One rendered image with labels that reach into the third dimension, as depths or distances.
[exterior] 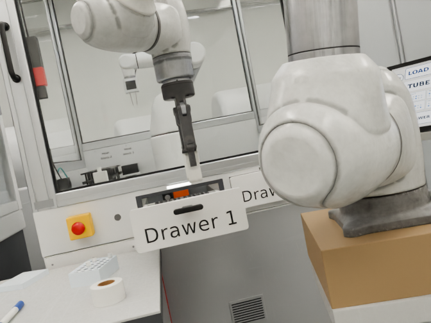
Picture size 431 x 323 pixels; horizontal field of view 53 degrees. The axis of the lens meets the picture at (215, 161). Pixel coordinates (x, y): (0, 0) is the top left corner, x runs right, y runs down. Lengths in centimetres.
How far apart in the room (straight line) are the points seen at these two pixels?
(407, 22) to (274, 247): 177
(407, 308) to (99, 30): 71
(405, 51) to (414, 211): 216
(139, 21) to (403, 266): 63
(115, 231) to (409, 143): 99
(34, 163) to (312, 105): 108
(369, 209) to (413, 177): 9
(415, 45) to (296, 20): 223
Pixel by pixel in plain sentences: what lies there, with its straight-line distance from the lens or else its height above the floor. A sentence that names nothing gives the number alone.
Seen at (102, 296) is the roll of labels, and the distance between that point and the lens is 98.
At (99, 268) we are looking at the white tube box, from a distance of 116.
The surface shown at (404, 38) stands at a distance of 289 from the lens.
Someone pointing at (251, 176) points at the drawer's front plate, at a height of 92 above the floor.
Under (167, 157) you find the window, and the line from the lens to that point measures 144.
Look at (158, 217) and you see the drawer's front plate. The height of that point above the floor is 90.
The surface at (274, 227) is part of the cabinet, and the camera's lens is 150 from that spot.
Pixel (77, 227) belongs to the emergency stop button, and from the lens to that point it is 139.
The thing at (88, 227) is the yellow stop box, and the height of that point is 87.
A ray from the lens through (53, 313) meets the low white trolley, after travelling 105.
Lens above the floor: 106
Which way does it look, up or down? 3 degrees down
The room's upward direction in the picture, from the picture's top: 11 degrees counter-clockwise
